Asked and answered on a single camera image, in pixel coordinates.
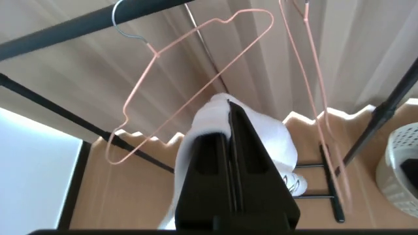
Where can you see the white laundry basket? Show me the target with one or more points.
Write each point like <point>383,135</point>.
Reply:
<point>392,182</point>

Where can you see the white printed t-shirt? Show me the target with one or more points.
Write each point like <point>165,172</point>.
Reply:
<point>209,117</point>

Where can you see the black clothes rack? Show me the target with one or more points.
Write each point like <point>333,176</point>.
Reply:
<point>65,29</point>

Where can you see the beige curtain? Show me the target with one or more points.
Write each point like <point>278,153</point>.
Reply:
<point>81,75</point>

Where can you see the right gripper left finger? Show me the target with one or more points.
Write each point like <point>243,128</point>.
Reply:
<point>212,196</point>

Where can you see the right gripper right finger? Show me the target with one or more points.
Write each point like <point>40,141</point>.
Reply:
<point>261,196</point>

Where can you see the pink clothes hanger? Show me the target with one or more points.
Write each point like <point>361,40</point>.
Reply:
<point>156,53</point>
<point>306,16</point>

